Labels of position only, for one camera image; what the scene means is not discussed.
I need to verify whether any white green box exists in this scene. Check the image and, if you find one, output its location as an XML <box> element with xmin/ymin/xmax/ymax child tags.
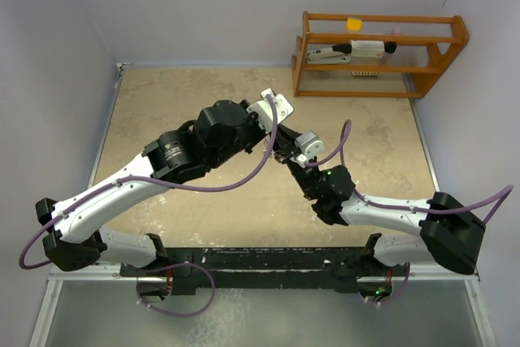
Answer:
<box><xmin>350</xmin><ymin>40</ymin><xmax>385</xmax><ymax>59</ymax></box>

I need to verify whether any base left purple cable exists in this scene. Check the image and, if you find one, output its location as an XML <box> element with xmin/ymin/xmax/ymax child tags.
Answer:
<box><xmin>136</xmin><ymin>261</ymin><xmax>216</xmax><ymax>318</ymax></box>

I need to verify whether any wooden shelf rack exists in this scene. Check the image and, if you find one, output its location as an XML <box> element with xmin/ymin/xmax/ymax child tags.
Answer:
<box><xmin>291</xmin><ymin>11</ymin><xmax>470</xmax><ymax>98</ymax></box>

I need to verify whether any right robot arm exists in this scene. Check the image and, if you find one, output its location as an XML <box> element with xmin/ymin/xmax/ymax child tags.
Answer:
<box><xmin>275</xmin><ymin>152</ymin><xmax>486</xmax><ymax>275</ymax></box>

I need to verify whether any black round object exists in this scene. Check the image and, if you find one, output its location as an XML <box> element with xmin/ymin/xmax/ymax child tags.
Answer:
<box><xmin>384</xmin><ymin>41</ymin><xmax>397</xmax><ymax>54</ymax></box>

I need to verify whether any silver keys bunch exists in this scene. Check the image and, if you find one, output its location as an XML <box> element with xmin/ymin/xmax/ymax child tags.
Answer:
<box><xmin>262</xmin><ymin>137</ymin><xmax>273</xmax><ymax>158</ymax></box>

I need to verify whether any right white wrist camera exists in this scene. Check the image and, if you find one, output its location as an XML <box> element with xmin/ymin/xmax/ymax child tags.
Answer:
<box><xmin>292</xmin><ymin>131</ymin><xmax>324</xmax><ymax>167</ymax></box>

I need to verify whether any staples strip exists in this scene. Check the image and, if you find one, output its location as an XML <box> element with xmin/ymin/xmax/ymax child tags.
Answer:
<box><xmin>351</xmin><ymin>71</ymin><xmax>379</xmax><ymax>77</ymax></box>

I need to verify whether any black base frame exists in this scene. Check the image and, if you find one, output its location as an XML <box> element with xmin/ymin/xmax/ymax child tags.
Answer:
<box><xmin>120</xmin><ymin>235</ymin><xmax>409</xmax><ymax>297</ymax></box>

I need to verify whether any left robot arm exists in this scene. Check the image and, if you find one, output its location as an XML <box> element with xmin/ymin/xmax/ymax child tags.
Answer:
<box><xmin>36</xmin><ymin>93</ymin><xmax>293</xmax><ymax>275</ymax></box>

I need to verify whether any yellow sticky block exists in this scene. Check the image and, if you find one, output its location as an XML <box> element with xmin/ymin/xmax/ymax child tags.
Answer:
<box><xmin>346</xmin><ymin>18</ymin><xmax>363</xmax><ymax>33</ymax></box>

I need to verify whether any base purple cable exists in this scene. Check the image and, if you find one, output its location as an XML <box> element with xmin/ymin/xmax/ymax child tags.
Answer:
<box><xmin>364</xmin><ymin>261</ymin><xmax>411</xmax><ymax>308</ymax></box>
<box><xmin>136</xmin><ymin>261</ymin><xmax>216</xmax><ymax>318</ymax></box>

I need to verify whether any base right purple cable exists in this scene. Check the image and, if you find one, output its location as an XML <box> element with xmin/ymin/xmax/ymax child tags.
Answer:
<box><xmin>364</xmin><ymin>261</ymin><xmax>411</xmax><ymax>308</ymax></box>

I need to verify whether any white stapler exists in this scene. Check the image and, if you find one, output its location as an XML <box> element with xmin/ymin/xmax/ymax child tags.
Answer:
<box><xmin>305</xmin><ymin>43</ymin><xmax>352</xmax><ymax>65</ymax></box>

